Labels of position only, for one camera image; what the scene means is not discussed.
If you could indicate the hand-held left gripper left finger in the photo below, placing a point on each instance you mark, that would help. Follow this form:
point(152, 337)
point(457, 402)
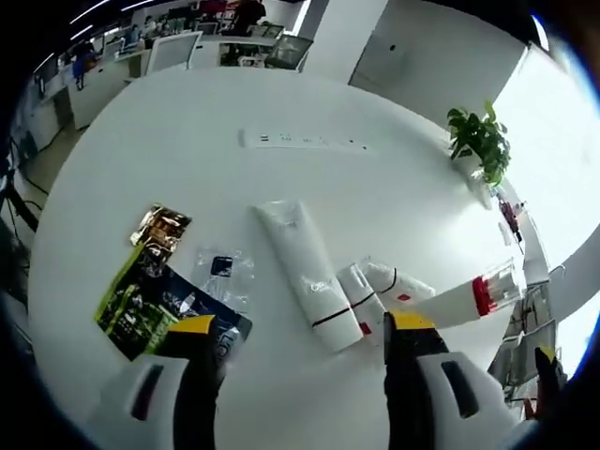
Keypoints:
point(192, 398)

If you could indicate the blue skincare sachet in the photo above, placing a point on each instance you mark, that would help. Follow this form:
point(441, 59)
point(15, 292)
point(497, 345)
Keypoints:
point(197, 304)

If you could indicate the potted green plant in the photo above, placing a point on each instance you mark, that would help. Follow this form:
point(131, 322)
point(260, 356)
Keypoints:
point(480, 140)

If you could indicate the small red tool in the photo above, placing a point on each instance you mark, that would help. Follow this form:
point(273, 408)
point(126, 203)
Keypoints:
point(511, 215)

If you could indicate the gold skincare sachet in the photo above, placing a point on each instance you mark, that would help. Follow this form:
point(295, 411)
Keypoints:
point(161, 227)

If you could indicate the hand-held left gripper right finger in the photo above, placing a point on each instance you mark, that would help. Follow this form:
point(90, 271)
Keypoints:
point(412, 398)

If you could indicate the white red-collar skincare pump bottle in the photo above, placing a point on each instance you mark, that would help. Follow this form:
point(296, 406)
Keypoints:
point(450, 304)

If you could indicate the white-framed office chair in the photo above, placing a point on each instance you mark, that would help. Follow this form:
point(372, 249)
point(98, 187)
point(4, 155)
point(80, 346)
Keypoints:
point(173, 51)

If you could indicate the white power strip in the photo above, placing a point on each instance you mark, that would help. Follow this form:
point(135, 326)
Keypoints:
point(304, 139)

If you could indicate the clear dark-label skincare sachet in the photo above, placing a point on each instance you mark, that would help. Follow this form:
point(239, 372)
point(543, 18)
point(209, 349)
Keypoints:
point(222, 267)

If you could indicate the green skincare sachet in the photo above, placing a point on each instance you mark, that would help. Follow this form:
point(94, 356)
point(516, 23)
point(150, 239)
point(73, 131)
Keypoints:
point(129, 309)

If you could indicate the large white skincare tube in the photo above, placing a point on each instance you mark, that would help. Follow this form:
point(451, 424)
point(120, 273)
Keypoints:
point(304, 272)

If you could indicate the black mesh office chair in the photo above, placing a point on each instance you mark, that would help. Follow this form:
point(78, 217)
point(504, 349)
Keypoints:
point(290, 51)

